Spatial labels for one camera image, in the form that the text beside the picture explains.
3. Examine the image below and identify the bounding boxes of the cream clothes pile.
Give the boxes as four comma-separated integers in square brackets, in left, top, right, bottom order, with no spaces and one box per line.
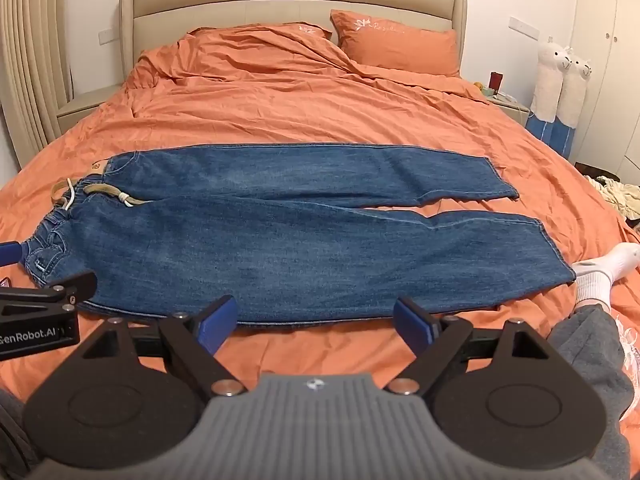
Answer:
[586,176,640,221]

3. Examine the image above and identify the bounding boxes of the white sock foot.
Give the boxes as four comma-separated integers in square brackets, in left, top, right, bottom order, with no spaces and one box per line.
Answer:
[572,243,639,312]

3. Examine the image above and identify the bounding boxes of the left beige nightstand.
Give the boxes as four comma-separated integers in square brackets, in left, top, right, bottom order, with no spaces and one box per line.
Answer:
[56,84,122,136]

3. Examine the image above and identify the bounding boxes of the grey sweatpants leg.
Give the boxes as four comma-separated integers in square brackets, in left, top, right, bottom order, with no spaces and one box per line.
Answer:
[548,304,634,479]

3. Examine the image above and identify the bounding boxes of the orange pillow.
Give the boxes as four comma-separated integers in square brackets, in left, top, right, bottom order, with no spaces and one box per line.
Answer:
[330,9,460,77]

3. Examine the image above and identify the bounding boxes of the beige curtain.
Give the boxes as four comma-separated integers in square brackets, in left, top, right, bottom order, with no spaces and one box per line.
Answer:
[1,0,73,167]

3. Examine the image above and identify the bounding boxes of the right white nightstand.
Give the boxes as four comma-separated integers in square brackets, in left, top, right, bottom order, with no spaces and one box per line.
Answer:
[487,93,529,127]

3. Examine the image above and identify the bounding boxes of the blue denim jeans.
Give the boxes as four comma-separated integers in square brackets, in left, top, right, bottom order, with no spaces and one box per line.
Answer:
[22,144,575,326]

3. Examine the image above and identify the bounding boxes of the white wardrobe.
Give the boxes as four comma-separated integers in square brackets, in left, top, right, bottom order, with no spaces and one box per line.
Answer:
[570,0,639,184]

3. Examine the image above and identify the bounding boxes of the red item on nightstand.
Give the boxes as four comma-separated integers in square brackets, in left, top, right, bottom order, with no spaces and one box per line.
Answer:
[488,72,503,96]

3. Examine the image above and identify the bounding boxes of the left alpaca plush toy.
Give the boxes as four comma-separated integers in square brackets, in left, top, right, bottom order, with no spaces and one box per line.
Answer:
[525,37,572,144]

